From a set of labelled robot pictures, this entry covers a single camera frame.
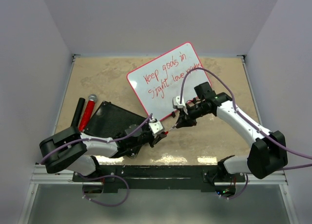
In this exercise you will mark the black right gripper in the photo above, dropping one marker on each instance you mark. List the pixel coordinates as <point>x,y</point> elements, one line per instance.
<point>185,120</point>

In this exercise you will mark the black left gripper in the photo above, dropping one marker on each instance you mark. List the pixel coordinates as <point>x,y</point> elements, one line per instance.
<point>154,140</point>

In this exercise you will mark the pink framed whiteboard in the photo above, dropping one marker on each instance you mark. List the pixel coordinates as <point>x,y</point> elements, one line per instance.
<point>158,81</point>

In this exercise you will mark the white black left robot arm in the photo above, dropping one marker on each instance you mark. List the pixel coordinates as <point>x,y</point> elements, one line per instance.
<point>74,150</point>

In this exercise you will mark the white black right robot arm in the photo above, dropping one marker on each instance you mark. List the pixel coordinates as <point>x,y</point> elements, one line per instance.
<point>267,153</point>

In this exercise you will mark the red microphone silver head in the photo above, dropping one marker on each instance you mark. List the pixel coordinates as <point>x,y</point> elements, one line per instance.
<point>92,99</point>

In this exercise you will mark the black microphone tube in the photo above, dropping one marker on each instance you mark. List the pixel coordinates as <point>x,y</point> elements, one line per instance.
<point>78,112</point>

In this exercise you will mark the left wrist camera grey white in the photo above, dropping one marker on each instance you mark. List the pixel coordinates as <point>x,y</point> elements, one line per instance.
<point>156,127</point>

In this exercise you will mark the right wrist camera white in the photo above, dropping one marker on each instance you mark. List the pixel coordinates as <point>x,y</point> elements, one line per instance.
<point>178,103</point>

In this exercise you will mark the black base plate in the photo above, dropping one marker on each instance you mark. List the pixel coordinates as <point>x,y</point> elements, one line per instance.
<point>203,178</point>

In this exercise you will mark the aluminium frame rail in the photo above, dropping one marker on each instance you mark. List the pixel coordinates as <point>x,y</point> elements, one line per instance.
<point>39,175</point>

